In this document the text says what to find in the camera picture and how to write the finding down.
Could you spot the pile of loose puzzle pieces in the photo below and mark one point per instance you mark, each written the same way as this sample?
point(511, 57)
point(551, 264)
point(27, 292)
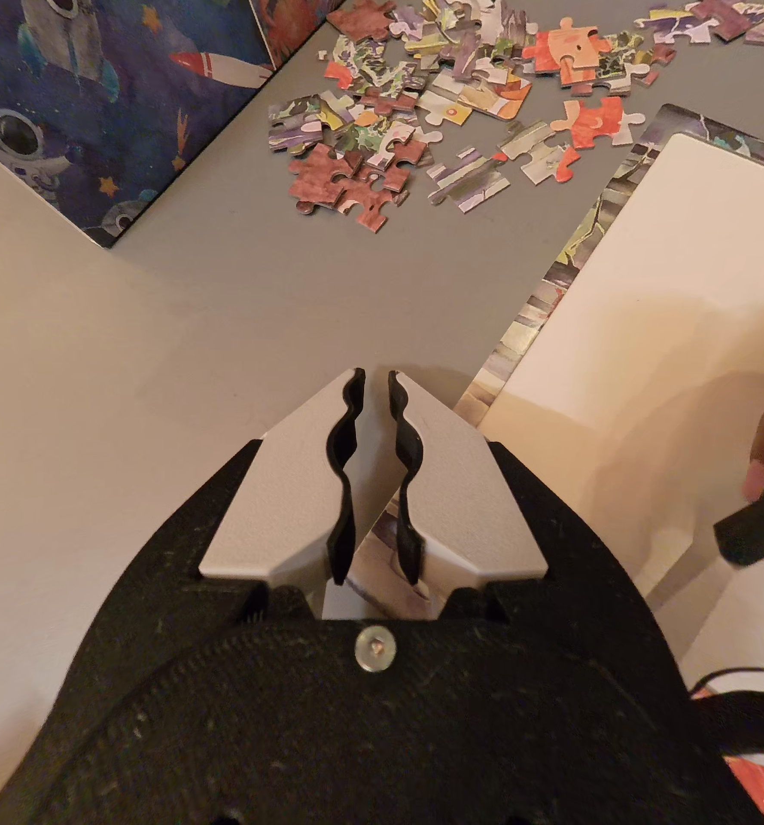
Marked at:
point(330, 180)

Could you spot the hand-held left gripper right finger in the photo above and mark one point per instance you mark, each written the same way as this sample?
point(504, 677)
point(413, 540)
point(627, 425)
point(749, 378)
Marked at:
point(478, 515)

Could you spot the jigsaw puzzle tray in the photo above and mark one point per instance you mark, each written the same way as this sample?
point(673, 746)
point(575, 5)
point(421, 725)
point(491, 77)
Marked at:
point(678, 290)

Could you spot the space print puzzle box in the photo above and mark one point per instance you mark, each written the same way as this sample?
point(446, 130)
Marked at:
point(66, 96)

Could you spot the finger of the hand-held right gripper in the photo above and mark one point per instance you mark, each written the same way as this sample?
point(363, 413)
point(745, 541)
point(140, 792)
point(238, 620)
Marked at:
point(749, 725)

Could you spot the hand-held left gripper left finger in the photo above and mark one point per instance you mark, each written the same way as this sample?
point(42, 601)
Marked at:
point(272, 509)

